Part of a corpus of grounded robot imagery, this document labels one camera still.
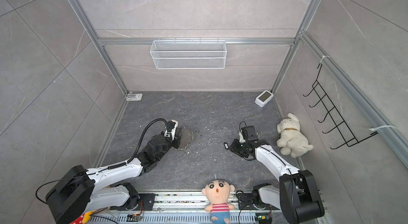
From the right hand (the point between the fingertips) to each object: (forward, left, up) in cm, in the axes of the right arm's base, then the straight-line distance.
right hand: (232, 148), depth 87 cm
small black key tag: (+3, +3, -4) cm, 5 cm away
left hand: (+7, +27, +13) cm, 31 cm away
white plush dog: (0, -32, +6) cm, 32 cm away
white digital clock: (+38, -27, 0) cm, 46 cm away
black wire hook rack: (-10, -40, +29) cm, 50 cm away
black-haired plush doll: (-23, +10, +5) cm, 25 cm away
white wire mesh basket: (+52, +25, +27) cm, 64 cm away
